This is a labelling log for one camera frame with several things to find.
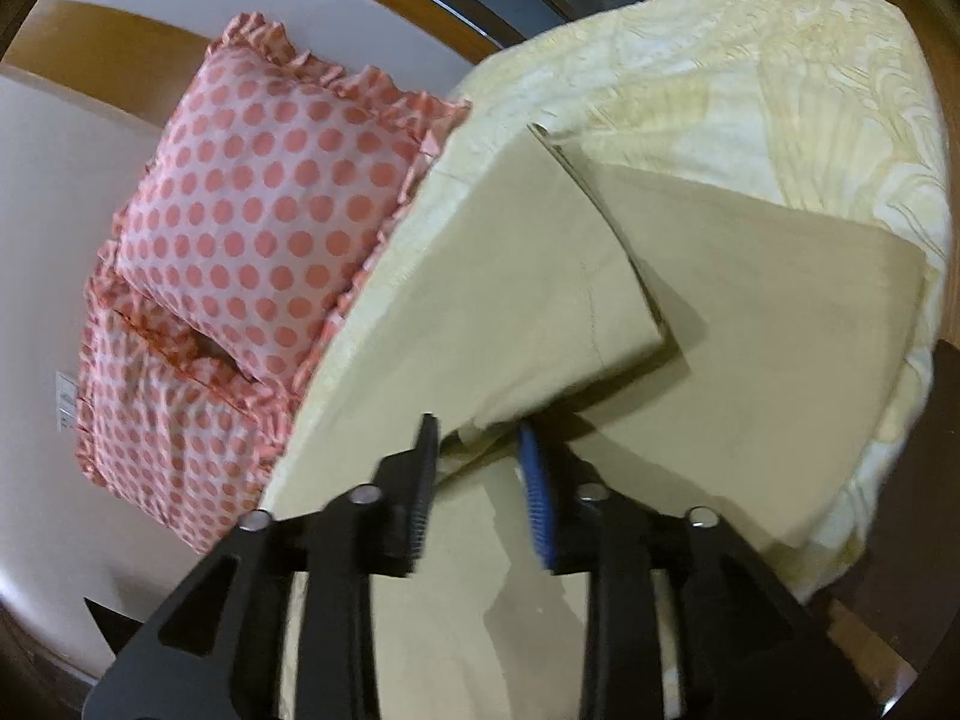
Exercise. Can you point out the yellow patterned bedsheet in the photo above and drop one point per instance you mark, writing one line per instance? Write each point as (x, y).
(824, 106)

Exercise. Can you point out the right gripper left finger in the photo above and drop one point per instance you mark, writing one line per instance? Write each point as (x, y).
(214, 648)

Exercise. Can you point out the polka dot pillow left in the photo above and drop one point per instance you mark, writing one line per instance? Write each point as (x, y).
(179, 434)

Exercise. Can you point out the wall switch plate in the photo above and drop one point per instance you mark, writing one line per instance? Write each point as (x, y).
(66, 396)

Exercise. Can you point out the khaki pants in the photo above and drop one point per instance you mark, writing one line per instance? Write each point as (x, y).
(704, 348)

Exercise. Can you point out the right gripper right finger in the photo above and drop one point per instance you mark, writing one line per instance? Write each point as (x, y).
(746, 647)

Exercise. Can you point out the polka dot pillow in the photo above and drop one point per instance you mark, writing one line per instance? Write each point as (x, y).
(276, 178)
(179, 434)

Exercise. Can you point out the polka dot pillow right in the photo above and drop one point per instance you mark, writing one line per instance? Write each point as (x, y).
(276, 178)

